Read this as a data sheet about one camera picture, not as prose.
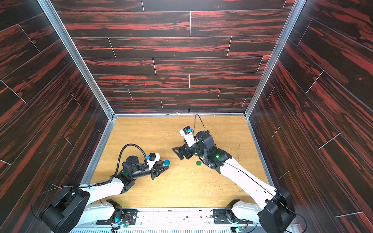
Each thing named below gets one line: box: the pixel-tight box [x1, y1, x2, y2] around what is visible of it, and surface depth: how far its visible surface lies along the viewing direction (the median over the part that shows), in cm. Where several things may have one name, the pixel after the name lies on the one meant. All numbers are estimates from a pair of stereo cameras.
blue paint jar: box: [163, 159, 171, 167], surface depth 78 cm
